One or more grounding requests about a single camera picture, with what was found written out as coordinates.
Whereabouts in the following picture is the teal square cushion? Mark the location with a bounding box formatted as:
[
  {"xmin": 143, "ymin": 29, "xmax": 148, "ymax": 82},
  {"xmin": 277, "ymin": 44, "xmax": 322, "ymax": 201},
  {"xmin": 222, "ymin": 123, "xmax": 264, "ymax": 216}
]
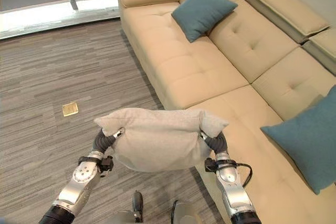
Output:
[
  {"xmin": 171, "ymin": 0, "xmax": 239, "ymax": 43},
  {"xmin": 260, "ymin": 85, "xmax": 336, "ymax": 196}
]

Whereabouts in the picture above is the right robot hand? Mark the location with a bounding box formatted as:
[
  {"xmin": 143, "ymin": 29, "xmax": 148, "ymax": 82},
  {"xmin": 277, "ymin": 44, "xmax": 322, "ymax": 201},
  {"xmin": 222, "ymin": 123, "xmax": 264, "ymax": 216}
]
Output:
[{"xmin": 198, "ymin": 130, "xmax": 228, "ymax": 154}]

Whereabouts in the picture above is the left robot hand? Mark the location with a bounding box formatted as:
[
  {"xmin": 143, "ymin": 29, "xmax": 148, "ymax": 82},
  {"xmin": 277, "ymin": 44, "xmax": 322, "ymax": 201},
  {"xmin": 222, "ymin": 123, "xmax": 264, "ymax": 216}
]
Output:
[{"xmin": 92, "ymin": 127, "xmax": 125, "ymax": 154}]

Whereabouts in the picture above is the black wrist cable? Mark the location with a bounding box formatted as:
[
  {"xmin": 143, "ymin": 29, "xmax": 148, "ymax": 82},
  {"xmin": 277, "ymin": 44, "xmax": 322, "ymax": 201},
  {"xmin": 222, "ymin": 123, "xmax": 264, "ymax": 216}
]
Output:
[{"xmin": 233, "ymin": 163, "xmax": 253, "ymax": 187}]

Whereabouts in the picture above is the beige leather sofa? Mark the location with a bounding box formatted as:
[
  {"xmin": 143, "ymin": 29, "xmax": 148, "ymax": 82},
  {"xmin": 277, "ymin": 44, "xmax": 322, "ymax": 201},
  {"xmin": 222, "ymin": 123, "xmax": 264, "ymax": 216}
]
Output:
[{"xmin": 116, "ymin": 0, "xmax": 336, "ymax": 224}]

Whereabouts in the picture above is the light grey cushion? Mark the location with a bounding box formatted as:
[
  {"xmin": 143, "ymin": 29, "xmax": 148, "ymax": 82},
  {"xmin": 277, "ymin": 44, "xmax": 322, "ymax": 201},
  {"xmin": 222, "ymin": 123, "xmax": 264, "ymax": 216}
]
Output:
[{"xmin": 93, "ymin": 108, "xmax": 229, "ymax": 173}]

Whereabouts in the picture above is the silver robot body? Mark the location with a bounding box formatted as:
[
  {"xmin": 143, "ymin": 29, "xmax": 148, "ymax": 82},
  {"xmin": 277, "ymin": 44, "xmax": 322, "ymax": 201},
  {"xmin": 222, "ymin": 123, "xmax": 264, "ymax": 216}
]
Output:
[{"xmin": 115, "ymin": 190, "xmax": 203, "ymax": 224}]

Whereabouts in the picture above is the brass floor socket plate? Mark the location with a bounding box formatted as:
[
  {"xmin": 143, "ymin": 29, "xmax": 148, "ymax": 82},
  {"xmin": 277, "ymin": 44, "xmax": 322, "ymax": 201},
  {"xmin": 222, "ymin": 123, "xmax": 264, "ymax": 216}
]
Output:
[{"xmin": 62, "ymin": 102, "xmax": 79, "ymax": 117}]

